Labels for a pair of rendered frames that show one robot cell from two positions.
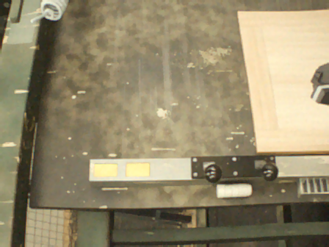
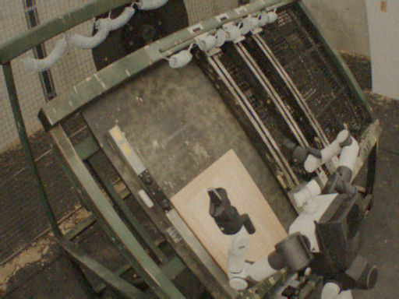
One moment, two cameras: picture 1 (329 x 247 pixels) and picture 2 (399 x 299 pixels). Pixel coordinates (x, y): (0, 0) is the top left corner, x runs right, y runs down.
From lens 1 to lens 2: 86 cm
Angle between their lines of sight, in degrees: 16
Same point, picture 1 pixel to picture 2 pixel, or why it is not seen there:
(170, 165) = (137, 162)
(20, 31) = (154, 51)
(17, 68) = (136, 63)
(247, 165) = (160, 197)
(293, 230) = (147, 240)
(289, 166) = (174, 217)
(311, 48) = (237, 195)
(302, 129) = (195, 215)
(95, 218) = (93, 145)
